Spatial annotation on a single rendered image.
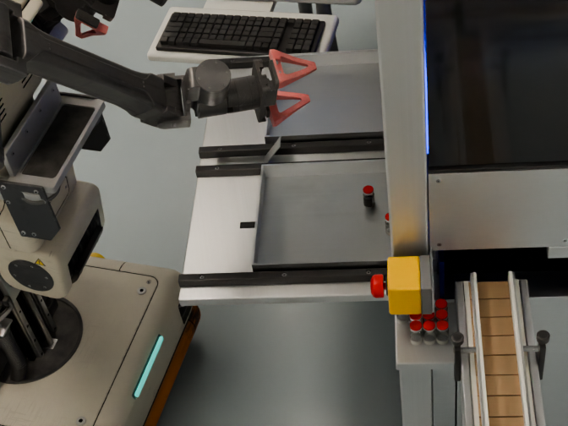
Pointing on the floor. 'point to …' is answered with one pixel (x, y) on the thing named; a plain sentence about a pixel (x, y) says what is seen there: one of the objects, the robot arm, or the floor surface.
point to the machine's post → (406, 161)
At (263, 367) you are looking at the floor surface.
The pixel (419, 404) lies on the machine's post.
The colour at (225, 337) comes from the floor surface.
